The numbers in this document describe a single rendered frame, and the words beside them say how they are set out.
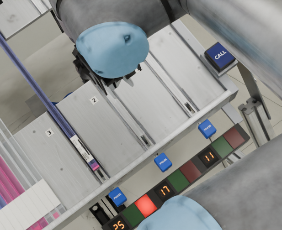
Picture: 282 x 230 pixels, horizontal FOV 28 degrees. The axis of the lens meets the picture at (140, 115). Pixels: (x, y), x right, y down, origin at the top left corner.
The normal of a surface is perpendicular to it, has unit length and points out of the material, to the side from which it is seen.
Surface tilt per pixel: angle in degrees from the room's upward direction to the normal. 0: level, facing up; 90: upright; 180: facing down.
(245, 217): 17
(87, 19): 31
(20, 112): 0
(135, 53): 118
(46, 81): 0
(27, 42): 90
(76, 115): 43
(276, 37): 25
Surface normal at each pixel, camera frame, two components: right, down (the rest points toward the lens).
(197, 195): -0.51, -0.83
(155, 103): -0.03, -0.25
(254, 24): -0.76, -0.39
